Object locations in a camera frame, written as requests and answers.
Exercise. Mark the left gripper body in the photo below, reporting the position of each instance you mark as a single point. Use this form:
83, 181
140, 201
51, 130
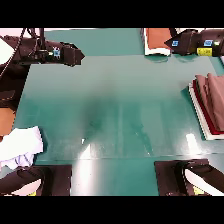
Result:
71, 55

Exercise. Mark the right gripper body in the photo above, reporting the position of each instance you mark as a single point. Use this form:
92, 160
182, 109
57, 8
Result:
185, 43

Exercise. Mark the white T-shirt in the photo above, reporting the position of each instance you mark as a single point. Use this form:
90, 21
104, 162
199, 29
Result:
18, 143

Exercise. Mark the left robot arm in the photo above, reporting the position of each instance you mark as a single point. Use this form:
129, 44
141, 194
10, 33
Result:
26, 46

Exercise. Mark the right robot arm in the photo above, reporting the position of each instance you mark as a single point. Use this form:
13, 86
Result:
216, 35

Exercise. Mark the black garment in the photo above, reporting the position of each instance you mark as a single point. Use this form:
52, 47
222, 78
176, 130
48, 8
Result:
11, 86

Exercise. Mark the red garment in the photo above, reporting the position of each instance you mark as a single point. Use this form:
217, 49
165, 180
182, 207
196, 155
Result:
204, 111

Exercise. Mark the orange brown garment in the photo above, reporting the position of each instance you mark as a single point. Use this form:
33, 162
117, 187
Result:
6, 121

